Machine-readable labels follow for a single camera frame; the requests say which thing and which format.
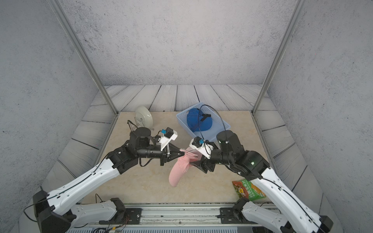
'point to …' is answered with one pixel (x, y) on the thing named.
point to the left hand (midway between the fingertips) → (184, 155)
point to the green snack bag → (245, 189)
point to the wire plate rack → (138, 123)
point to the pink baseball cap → (180, 167)
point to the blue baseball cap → (194, 122)
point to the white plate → (144, 117)
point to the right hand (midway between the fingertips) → (196, 154)
